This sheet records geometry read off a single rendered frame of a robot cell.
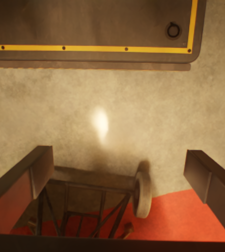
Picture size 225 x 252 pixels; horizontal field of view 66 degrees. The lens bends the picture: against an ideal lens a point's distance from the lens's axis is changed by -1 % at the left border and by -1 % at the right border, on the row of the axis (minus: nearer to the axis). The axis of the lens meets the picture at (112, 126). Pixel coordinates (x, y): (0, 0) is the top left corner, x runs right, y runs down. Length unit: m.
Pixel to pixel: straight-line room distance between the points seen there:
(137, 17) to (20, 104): 0.65
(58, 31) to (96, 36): 0.10
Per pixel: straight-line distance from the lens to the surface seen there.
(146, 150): 0.88
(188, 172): 0.17
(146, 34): 0.50
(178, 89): 0.85
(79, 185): 0.85
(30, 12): 0.55
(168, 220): 1.14
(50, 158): 0.16
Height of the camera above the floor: 0.80
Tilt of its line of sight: 75 degrees down
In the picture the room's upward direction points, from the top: 175 degrees counter-clockwise
